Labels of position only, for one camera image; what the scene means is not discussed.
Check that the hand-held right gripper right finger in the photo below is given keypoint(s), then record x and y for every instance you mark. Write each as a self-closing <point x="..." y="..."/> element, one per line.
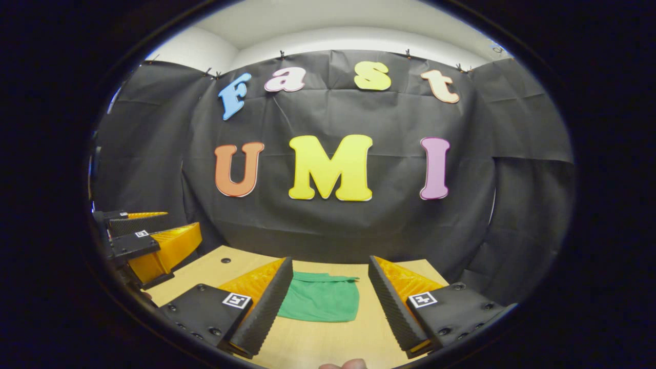
<point x="392" y="302"/>

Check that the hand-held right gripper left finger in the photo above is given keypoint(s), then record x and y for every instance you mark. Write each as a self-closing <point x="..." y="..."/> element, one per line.
<point x="266" y="307"/>

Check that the black backdrop cloth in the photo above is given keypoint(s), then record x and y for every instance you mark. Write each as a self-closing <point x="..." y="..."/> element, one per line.
<point x="338" y="225"/>

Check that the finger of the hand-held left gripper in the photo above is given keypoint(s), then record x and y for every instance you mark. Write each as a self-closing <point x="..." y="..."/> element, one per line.
<point x="138" y="225"/>
<point x="133" y="245"/>

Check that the green T-shirt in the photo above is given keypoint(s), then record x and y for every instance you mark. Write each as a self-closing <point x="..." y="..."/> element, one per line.
<point x="318" y="300"/>

